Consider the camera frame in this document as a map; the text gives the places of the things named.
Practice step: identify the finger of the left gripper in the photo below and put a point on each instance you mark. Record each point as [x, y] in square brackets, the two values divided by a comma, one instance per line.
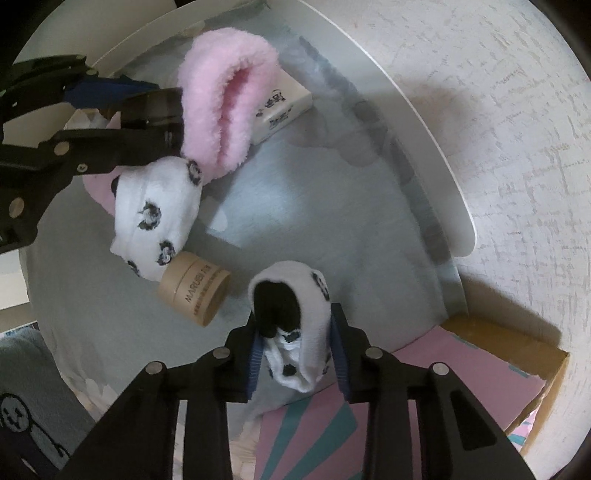
[106, 94]
[99, 151]

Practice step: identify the blue floral cloth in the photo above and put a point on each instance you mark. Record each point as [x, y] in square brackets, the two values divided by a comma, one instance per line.
[334, 189]

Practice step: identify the white tray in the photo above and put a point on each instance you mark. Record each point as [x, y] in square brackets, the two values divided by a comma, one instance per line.
[112, 33]

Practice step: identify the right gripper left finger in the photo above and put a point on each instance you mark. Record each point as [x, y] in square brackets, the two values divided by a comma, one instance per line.
[135, 438]

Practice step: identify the white small carton box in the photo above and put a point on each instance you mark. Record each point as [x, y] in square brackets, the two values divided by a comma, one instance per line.
[287, 101]

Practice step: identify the white panda sock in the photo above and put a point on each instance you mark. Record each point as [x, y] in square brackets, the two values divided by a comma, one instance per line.
[155, 208]
[292, 309]

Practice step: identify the black cosmetic tube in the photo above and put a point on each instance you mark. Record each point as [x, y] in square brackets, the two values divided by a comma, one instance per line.
[159, 114]

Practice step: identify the pink fuzzy sock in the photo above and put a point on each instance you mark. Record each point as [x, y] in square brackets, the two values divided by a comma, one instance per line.
[102, 188]
[224, 78]

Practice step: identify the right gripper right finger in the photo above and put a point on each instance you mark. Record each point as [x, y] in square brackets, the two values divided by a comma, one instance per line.
[422, 421]

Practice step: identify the beige round cosmetic jar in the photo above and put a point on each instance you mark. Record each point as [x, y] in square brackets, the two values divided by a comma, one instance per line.
[194, 287]

